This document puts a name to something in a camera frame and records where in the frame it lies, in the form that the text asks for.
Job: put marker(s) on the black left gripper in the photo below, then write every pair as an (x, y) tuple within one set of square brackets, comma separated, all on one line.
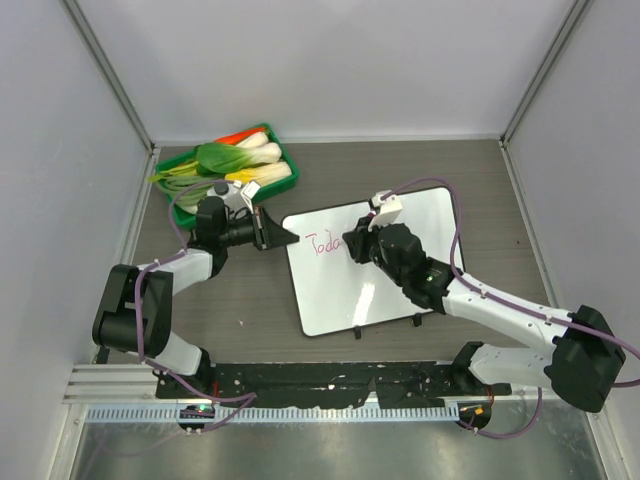
[(267, 233)]

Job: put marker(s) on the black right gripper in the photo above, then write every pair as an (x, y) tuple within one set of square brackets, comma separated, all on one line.
[(359, 239)]

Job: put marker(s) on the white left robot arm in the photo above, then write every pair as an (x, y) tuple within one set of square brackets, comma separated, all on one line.
[(135, 312)]

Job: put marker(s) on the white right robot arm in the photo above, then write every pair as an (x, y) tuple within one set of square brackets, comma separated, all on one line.
[(572, 353)]

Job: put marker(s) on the white bottle grey cap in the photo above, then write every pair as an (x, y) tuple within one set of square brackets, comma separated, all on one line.
[(229, 193)]

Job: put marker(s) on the yellow white cabbage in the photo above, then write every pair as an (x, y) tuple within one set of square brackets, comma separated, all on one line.
[(274, 178)]

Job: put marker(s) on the white bok choy stalk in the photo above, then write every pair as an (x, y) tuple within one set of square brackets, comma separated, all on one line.
[(255, 140)]

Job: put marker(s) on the green long beans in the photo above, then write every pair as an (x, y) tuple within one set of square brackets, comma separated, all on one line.
[(190, 189)]

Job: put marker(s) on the green bok choy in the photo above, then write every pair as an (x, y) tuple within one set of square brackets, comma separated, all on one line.
[(224, 159)]

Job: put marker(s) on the orange carrot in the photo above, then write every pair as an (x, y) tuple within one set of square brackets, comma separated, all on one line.
[(237, 137)]

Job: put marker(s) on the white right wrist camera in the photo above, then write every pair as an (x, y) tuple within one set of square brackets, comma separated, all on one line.
[(385, 207)]

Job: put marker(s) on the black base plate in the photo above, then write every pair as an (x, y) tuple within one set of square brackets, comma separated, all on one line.
[(337, 385)]

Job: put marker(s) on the slotted grey cable duct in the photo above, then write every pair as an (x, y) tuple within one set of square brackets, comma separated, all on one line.
[(201, 413)]

